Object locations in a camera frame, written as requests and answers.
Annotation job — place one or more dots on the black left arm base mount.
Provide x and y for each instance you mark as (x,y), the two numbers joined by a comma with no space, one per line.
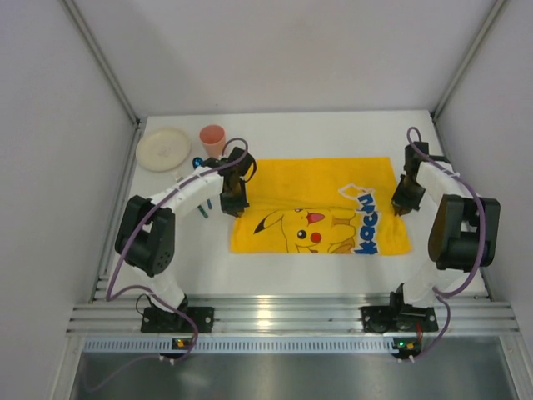
(155,320)

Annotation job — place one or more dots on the perforated cable duct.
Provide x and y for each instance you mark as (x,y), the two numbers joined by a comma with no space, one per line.
(250,345)

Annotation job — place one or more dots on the aluminium corner frame post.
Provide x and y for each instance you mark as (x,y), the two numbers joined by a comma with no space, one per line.
(80,24)
(474,47)

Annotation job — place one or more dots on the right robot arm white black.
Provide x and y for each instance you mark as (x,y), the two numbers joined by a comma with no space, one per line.
(463,235)

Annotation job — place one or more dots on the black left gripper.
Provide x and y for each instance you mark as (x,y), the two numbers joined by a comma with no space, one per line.
(232,201)

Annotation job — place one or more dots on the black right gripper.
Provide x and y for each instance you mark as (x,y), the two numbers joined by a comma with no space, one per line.
(405,199)

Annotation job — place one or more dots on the aluminium front rail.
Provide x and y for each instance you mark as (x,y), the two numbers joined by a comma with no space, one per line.
(262,314)

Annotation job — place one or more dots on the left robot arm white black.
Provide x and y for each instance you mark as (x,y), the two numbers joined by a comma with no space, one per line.
(146,238)

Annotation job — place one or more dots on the cream round plate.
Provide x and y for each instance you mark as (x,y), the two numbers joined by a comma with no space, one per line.
(163,149)

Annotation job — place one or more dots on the pink plastic cup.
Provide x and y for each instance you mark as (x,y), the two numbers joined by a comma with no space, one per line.
(213,139)

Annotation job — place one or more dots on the yellow Pikachu placemat cloth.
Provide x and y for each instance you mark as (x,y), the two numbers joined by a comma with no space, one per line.
(321,206)

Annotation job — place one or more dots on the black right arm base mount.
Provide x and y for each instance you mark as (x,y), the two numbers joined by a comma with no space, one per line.
(398,317)

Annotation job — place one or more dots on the aluminium corner frame post right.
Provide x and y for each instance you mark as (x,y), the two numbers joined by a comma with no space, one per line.
(474,47)

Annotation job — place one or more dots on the aluminium corner frame post left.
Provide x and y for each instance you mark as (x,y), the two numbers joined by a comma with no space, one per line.
(80,24)

